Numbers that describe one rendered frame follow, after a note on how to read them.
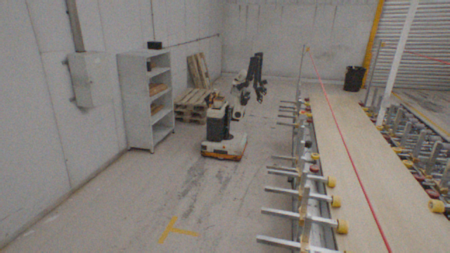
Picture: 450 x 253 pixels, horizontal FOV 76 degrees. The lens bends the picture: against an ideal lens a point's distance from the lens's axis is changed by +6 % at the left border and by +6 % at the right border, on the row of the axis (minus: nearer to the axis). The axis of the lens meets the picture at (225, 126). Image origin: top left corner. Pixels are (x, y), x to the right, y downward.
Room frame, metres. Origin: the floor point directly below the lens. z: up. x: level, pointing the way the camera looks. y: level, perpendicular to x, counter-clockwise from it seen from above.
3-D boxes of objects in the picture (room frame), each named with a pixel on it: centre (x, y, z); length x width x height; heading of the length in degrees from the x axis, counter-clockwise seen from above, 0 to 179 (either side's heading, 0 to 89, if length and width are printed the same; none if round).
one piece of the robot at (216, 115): (4.12, 0.08, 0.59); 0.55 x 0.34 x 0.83; 167
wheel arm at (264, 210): (1.42, -0.50, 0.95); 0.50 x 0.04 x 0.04; 77
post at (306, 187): (1.46, -0.52, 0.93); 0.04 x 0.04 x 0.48; 77
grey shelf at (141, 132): (4.43, 1.27, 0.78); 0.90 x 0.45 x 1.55; 167
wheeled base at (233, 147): (4.10, -0.01, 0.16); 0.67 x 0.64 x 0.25; 77
